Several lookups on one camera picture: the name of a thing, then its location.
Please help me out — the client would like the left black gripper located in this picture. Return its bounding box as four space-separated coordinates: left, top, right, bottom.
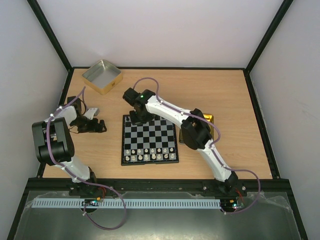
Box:
71 115 106 133

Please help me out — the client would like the black magnetic chess board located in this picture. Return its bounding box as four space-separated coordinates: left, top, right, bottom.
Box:
121 114 179 166

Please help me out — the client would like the gold square tin box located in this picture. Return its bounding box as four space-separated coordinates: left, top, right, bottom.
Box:
82 59 123 95

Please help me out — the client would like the gold tin lid tray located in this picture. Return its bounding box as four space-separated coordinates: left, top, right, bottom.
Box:
178 114 215 145

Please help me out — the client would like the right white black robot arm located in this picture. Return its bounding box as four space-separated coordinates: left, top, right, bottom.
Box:
122 87 238 196

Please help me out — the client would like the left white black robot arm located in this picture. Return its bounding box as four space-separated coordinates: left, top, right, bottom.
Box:
31 96 107 196

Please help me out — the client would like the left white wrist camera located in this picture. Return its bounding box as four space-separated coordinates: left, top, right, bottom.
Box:
83 107 100 120

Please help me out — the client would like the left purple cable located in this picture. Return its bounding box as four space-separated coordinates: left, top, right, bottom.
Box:
44 86 128 231

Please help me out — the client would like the purple cable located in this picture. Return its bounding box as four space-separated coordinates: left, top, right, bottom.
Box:
132 77 262 216
44 86 128 231

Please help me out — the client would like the grey slotted cable duct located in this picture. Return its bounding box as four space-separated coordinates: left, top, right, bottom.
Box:
31 198 221 209

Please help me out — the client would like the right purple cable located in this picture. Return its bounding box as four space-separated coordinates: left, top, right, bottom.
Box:
132 77 262 216

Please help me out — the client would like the black aluminium frame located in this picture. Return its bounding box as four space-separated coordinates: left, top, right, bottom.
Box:
4 0 310 240

